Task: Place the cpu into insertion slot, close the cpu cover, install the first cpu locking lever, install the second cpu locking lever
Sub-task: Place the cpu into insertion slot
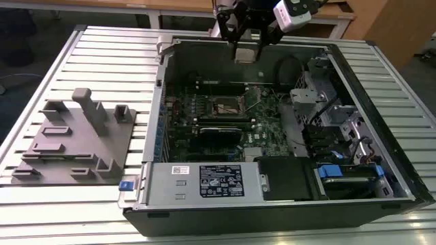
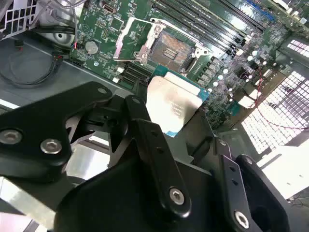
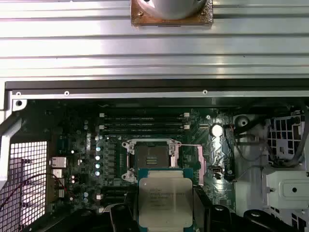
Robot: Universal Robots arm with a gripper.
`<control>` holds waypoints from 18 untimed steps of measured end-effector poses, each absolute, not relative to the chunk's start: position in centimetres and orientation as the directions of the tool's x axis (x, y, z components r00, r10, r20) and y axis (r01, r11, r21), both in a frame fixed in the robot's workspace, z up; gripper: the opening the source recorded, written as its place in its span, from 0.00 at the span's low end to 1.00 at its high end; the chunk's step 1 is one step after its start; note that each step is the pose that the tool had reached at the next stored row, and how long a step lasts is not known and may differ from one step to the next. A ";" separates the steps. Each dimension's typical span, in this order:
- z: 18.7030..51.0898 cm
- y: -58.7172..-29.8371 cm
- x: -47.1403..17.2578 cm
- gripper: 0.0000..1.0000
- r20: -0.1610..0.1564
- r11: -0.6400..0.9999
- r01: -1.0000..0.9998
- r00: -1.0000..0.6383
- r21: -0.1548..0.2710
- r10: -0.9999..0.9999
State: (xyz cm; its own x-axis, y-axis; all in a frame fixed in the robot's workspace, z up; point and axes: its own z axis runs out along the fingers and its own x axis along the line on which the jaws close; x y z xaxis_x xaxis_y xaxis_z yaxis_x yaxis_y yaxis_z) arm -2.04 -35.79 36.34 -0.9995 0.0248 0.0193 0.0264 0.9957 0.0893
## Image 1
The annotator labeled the thick black wire loop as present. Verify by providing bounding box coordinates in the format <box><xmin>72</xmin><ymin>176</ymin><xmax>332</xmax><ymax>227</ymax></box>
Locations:
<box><xmin>274</xmin><ymin>55</ymin><xmax>304</xmax><ymax>87</ymax></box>

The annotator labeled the CPU socket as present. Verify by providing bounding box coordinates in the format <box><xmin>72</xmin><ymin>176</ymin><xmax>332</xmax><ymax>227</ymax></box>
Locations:
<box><xmin>211</xmin><ymin>96</ymin><xmax>252</xmax><ymax>118</ymax></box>

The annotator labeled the hard disk in blue carrier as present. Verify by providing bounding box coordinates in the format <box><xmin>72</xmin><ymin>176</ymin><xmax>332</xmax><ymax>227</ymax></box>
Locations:
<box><xmin>315</xmin><ymin>164</ymin><xmax>386</xmax><ymax>200</ymax></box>

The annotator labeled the grey power supply unit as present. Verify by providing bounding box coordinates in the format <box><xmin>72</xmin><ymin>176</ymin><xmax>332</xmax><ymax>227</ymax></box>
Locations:
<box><xmin>144</xmin><ymin>162</ymin><xmax>266</xmax><ymax>205</ymax></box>

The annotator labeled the wooden desk white frame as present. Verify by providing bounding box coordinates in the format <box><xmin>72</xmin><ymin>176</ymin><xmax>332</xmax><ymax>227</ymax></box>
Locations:
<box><xmin>150</xmin><ymin>0</ymin><xmax>358</xmax><ymax>39</ymax></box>
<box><xmin>0</xmin><ymin>0</ymin><xmax>162</xmax><ymax>29</ymax></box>

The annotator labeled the wooden cabinet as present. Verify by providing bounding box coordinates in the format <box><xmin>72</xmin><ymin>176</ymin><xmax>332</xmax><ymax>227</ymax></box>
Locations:
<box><xmin>342</xmin><ymin>0</ymin><xmax>436</xmax><ymax>71</ymax></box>

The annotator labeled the black PC case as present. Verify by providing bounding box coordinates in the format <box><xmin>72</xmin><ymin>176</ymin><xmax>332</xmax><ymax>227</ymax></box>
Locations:
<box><xmin>118</xmin><ymin>35</ymin><xmax>436</xmax><ymax>238</ymax></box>

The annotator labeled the green motherboard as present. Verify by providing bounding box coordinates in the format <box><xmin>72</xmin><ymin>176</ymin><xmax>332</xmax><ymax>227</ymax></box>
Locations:
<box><xmin>163</xmin><ymin>84</ymin><xmax>310</xmax><ymax>164</ymax></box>

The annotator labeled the metal drive cage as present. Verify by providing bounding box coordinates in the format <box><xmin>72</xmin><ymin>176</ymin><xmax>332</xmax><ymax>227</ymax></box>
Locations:
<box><xmin>290</xmin><ymin>57</ymin><xmax>359</xmax><ymax>128</ymax></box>

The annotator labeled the small black graphics card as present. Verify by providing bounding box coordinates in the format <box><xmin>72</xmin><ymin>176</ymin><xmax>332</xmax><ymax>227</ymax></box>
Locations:
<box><xmin>199</xmin><ymin>127</ymin><xmax>243</xmax><ymax>151</ymax></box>

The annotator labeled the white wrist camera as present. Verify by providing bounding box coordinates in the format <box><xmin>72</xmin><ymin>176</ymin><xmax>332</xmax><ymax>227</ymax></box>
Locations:
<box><xmin>272</xmin><ymin>0</ymin><xmax>314</xmax><ymax>33</ymax></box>

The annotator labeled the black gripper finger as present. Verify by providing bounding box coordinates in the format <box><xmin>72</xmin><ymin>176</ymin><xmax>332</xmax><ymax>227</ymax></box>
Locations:
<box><xmin>255</xmin><ymin>15</ymin><xmax>284</xmax><ymax>62</ymax></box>
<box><xmin>218</xmin><ymin>7</ymin><xmax>252</xmax><ymax>61</ymax></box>

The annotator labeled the silver chipset heatsink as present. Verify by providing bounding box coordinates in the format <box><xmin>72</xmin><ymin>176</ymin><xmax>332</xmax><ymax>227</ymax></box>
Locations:
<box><xmin>243</xmin><ymin>147</ymin><xmax>266</xmax><ymax>157</ymax></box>

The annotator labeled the silver CPU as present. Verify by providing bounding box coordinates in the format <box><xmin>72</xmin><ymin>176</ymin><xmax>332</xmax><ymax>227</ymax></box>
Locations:
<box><xmin>235</xmin><ymin>47</ymin><xmax>259</xmax><ymax>65</ymax></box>

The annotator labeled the grey parts rack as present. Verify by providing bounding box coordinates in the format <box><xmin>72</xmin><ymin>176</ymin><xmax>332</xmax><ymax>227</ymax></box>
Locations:
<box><xmin>10</xmin><ymin>88</ymin><xmax>138</xmax><ymax>185</ymax></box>

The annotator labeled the black office chair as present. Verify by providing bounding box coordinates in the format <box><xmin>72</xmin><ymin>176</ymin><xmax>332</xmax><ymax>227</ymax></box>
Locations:
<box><xmin>0</xmin><ymin>7</ymin><xmax>39</xmax><ymax>68</ymax></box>

